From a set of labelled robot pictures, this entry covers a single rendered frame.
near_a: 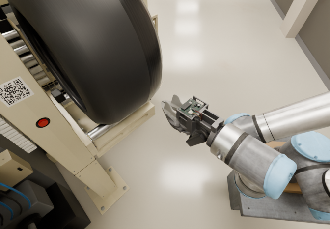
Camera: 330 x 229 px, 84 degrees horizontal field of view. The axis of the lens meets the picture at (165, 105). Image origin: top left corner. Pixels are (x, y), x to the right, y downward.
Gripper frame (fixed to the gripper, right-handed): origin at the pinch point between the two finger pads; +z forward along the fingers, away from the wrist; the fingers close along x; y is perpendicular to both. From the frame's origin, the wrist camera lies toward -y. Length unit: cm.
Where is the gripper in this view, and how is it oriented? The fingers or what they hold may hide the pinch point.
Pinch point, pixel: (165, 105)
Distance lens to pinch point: 58.9
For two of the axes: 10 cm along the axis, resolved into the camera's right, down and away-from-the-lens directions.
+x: -7.1, 5.5, -4.4
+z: -7.0, -4.8, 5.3
